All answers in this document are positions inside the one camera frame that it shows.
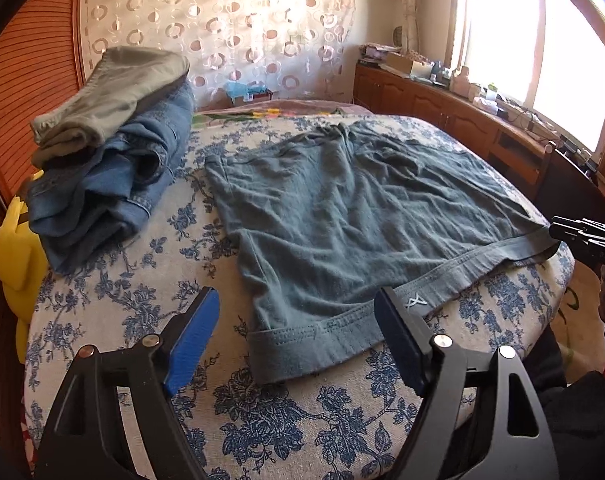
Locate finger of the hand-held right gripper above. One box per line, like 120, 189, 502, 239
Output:
553, 216, 605, 235
549, 226, 605, 250

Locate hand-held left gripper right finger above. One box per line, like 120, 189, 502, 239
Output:
373, 286, 561, 480

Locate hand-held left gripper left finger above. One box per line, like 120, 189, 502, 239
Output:
32, 286, 221, 480

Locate grey-green short pants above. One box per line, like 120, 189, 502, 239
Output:
204, 122, 558, 386

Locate khaki pants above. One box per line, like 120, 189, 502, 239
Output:
30, 46, 190, 168

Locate dark wooden furniture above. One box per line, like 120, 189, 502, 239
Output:
535, 142, 605, 223

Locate beige floor mat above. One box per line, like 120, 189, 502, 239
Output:
553, 260, 605, 346

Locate blue floral bedsheet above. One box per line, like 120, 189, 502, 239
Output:
20, 112, 576, 480

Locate person's dark clothing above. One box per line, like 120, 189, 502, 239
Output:
523, 327, 605, 480

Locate blue denim jeans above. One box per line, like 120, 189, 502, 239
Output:
26, 80, 196, 276

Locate white plastic bottle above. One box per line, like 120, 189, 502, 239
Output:
455, 66, 476, 98

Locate wooden cabinet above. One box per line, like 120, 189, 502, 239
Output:
354, 60, 558, 201

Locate yellow plush toy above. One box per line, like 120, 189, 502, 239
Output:
0, 170, 48, 363

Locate window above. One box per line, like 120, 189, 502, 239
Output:
447, 0, 605, 161

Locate open cardboard box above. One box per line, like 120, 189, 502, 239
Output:
385, 52, 433, 80

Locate colourful flowered blanket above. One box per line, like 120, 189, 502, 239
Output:
192, 99, 373, 126

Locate stack of papers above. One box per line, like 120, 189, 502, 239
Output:
359, 44, 403, 63

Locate plain lace curtain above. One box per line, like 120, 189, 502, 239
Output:
387, 0, 463, 68

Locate wooden slatted wardrobe door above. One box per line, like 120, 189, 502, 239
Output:
0, 0, 96, 461

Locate sheer curtain with circles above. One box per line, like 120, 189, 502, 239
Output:
80, 0, 361, 111

